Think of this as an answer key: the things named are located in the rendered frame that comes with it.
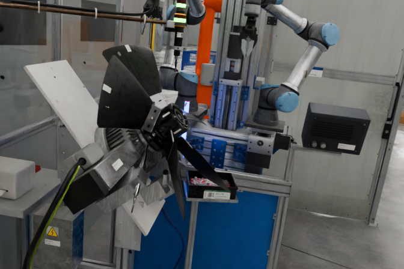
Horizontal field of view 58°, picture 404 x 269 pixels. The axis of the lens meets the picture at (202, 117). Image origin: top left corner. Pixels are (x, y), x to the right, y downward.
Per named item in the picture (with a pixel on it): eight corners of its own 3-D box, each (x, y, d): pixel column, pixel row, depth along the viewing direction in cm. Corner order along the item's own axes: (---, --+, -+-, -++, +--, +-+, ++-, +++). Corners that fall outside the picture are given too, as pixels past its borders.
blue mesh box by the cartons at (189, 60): (177, 91, 854) (181, 49, 830) (201, 86, 965) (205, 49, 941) (211, 98, 817) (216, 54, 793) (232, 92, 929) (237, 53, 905)
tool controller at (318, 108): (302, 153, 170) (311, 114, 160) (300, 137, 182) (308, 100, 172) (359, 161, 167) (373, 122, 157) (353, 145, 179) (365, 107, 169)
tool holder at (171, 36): (166, 49, 129) (169, 20, 127) (160, 47, 135) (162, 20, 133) (189, 50, 133) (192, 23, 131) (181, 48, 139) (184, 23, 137)
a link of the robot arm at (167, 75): (174, 89, 216) (190, 2, 220) (151, 86, 220) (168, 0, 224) (179, 93, 228) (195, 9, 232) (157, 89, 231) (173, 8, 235)
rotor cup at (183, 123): (137, 129, 125) (167, 110, 121) (141, 111, 137) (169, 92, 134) (163, 158, 130) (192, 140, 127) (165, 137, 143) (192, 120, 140)
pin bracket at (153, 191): (138, 191, 135) (157, 180, 132) (143, 187, 140) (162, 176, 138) (146, 205, 134) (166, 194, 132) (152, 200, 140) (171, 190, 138)
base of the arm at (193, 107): (178, 105, 234) (179, 89, 232) (200, 108, 231) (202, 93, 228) (170, 109, 220) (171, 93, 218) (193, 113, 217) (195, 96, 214)
